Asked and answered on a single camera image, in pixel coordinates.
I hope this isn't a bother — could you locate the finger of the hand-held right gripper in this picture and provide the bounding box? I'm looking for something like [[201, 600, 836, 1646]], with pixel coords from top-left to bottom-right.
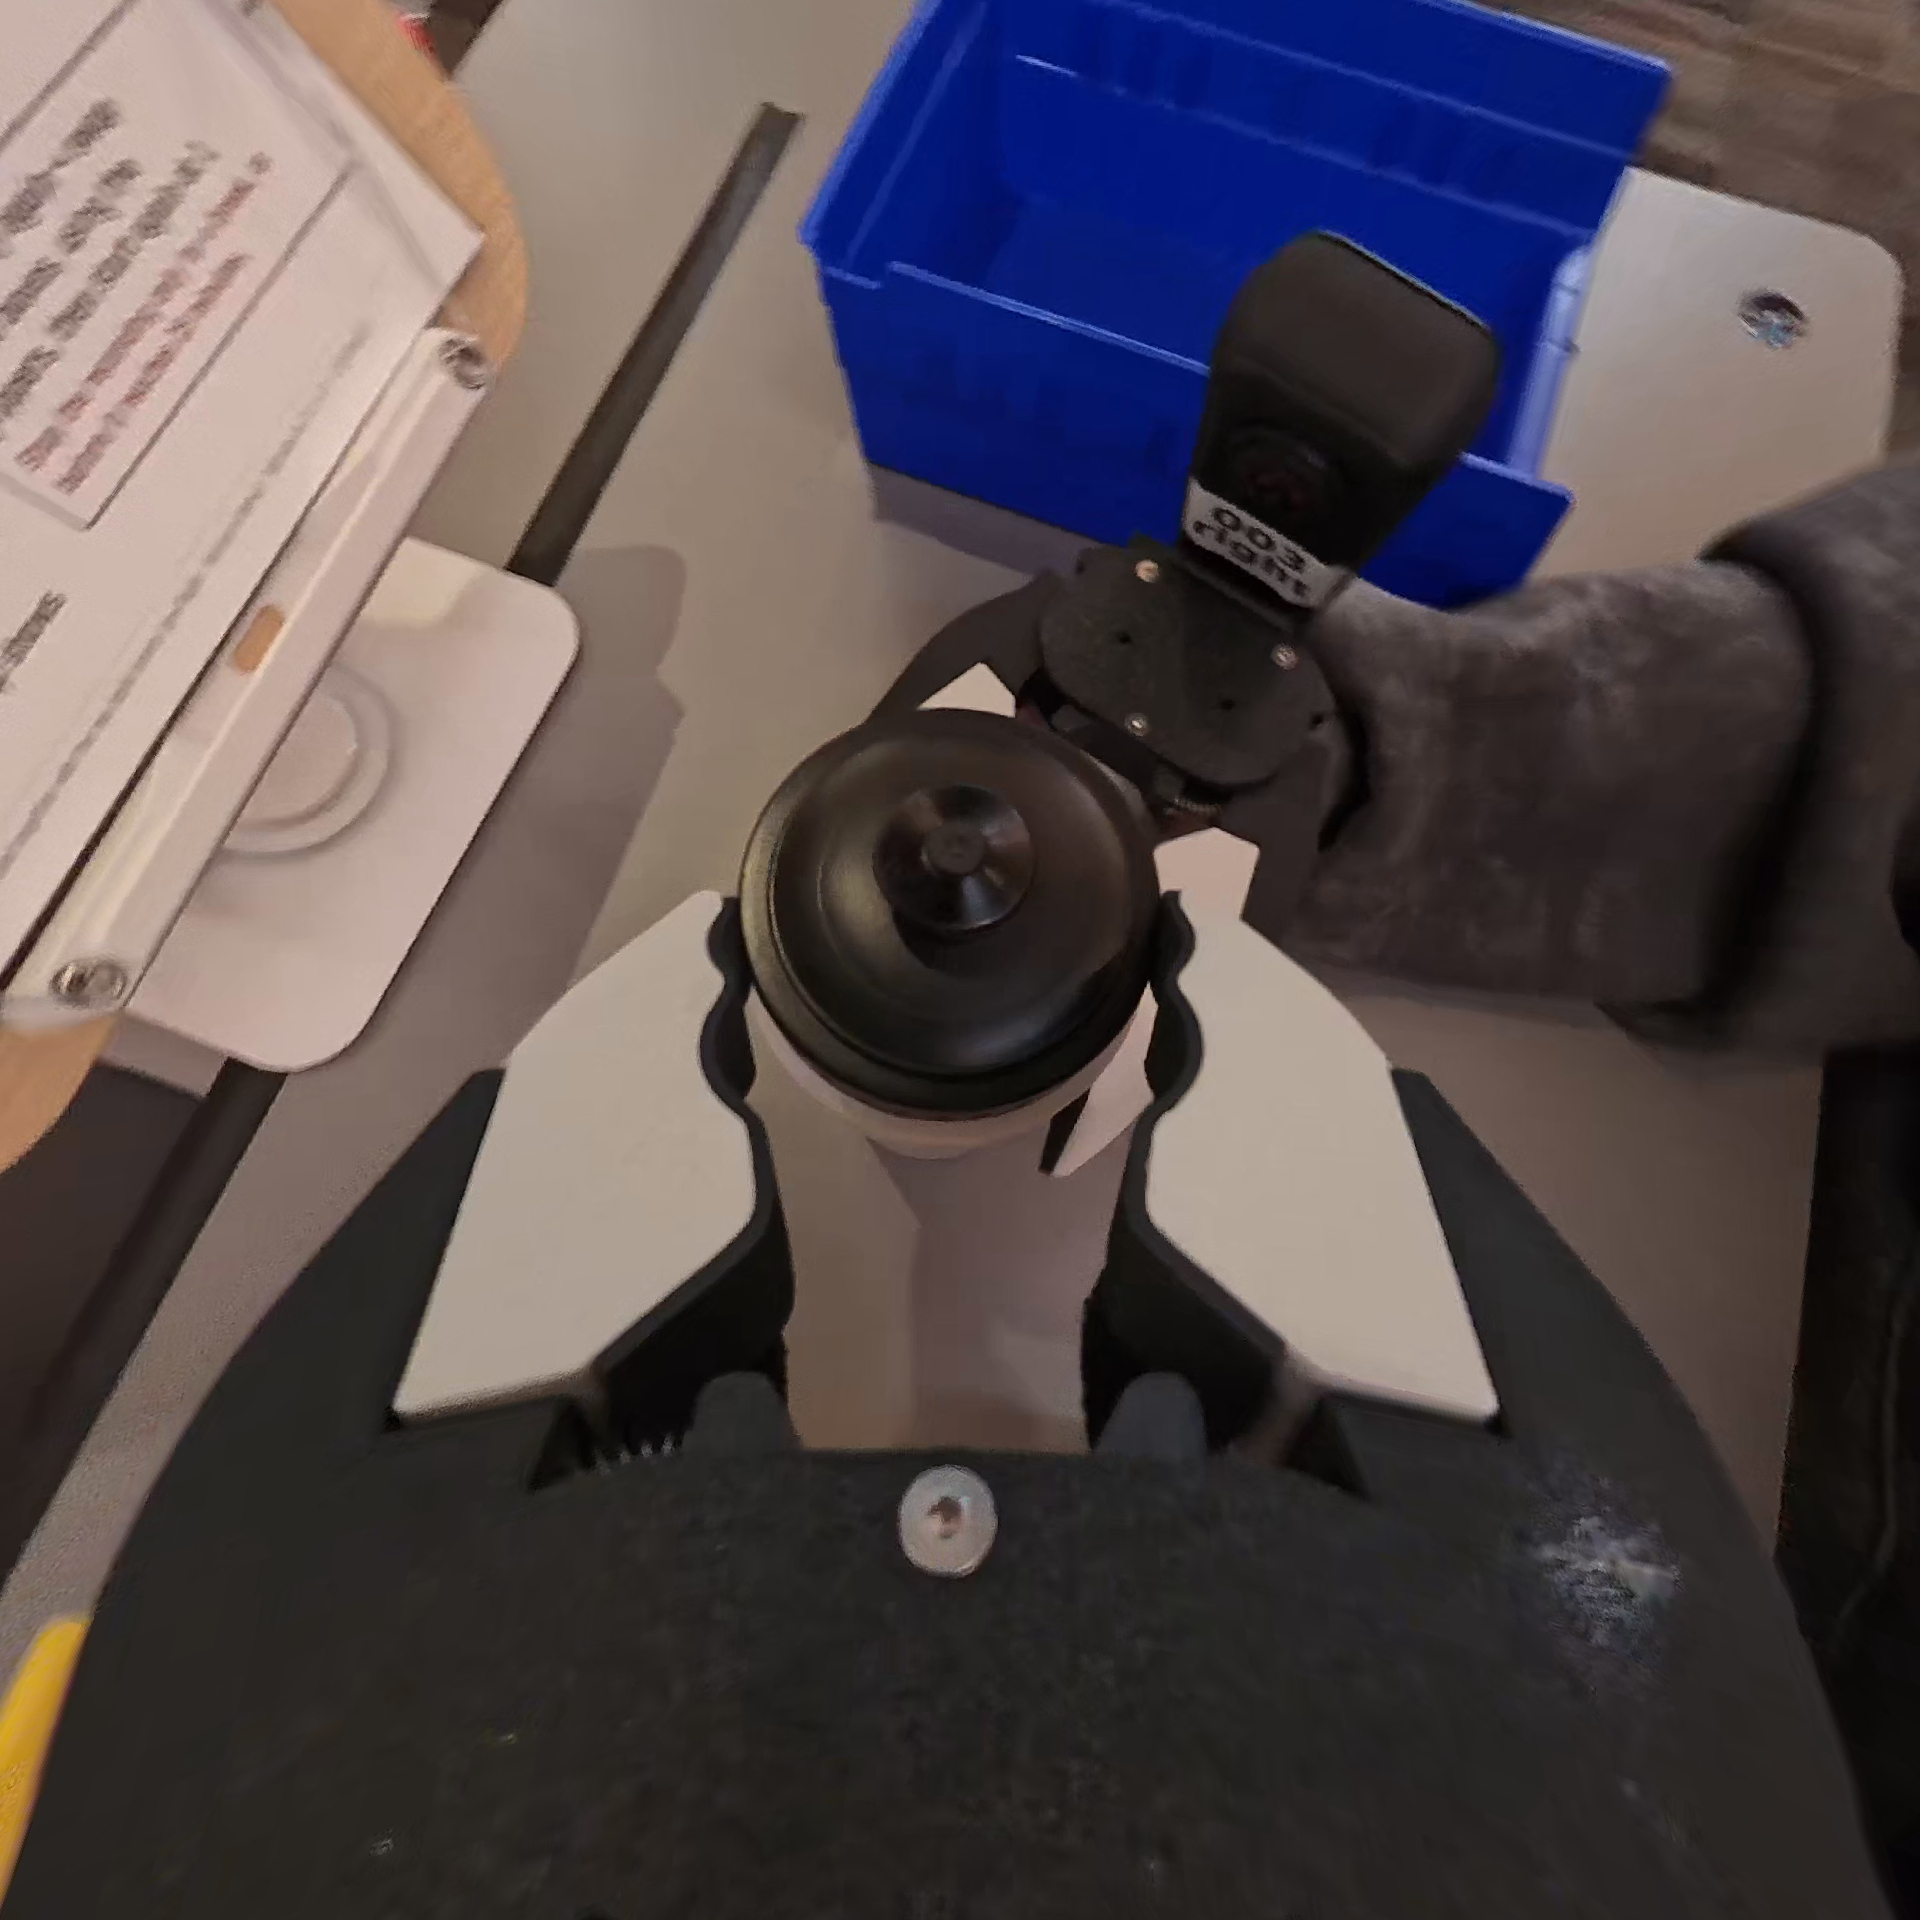
[[915, 666, 1060, 735], [1041, 832, 1261, 1178]]

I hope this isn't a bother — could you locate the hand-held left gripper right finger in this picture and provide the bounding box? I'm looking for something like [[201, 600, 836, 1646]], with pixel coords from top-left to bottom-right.
[[1084, 890, 1501, 1465]]

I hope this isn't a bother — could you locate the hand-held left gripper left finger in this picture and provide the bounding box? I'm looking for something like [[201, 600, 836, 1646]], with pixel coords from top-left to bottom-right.
[[392, 890, 792, 1450]]

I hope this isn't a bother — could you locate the black bottle lid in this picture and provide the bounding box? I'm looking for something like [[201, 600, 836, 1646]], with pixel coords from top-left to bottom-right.
[[739, 709, 1165, 1120]]

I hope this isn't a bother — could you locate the white plastic bottle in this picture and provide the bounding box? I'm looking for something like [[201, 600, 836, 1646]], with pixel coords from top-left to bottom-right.
[[757, 1018, 1144, 1164]]

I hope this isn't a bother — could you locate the blue plastic bin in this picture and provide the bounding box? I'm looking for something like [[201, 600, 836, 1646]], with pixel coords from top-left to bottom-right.
[[800, 0, 1673, 607]]

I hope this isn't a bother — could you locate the yellow plastic bin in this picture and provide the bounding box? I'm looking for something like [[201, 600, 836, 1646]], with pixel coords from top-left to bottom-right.
[[0, 1615, 92, 1839]]

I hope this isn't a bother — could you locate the person's right forearm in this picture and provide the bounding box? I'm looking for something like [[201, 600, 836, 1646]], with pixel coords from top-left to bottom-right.
[[1304, 456, 1920, 1050]]

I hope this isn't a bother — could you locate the instruction sheet on stand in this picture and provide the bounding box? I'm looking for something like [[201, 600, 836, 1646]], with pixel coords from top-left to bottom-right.
[[0, 0, 581, 1175]]

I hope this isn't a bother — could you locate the person's leg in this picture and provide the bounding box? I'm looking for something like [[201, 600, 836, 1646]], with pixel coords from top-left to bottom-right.
[[1776, 1034, 1920, 1800]]

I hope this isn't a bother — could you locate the printed instruction sheet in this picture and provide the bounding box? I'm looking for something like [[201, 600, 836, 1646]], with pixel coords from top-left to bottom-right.
[[0, 0, 489, 902]]

